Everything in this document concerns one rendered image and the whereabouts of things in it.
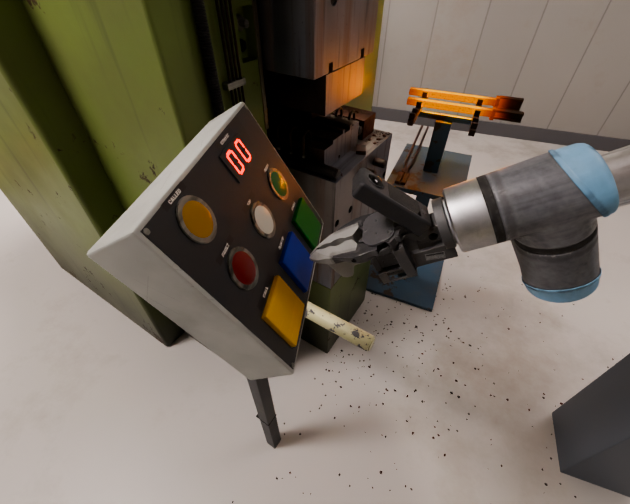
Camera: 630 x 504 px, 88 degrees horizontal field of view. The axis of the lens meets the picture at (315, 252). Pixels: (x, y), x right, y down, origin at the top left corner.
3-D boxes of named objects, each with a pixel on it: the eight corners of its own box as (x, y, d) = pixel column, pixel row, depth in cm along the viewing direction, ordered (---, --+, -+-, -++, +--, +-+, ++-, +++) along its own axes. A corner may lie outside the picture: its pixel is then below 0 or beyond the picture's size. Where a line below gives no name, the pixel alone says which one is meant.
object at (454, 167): (470, 159, 151) (472, 155, 150) (460, 205, 125) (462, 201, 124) (406, 147, 160) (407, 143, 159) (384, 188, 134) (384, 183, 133)
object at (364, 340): (375, 342, 90) (377, 331, 86) (366, 357, 87) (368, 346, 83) (253, 276, 107) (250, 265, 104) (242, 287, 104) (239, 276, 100)
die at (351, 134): (357, 144, 105) (359, 118, 99) (324, 171, 93) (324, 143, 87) (256, 116, 122) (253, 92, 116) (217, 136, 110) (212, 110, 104)
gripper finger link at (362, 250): (335, 271, 48) (392, 254, 44) (330, 264, 47) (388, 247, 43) (338, 249, 51) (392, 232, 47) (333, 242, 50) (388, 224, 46)
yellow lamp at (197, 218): (225, 228, 39) (218, 198, 36) (196, 250, 37) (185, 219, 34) (207, 219, 41) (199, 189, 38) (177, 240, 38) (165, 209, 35)
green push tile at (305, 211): (321, 224, 66) (302, 196, 62) (316, 250, 61) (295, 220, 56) (313, 227, 67) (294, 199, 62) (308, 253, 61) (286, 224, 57)
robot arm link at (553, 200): (627, 233, 36) (628, 158, 31) (502, 263, 42) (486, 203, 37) (588, 189, 43) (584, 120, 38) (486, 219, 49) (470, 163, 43)
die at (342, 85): (361, 93, 94) (365, 56, 88) (325, 116, 82) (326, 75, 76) (251, 70, 111) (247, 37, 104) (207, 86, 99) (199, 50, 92)
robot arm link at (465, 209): (486, 204, 37) (469, 162, 44) (442, 218, 39) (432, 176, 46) (501, 257, 42) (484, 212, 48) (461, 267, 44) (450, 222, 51)
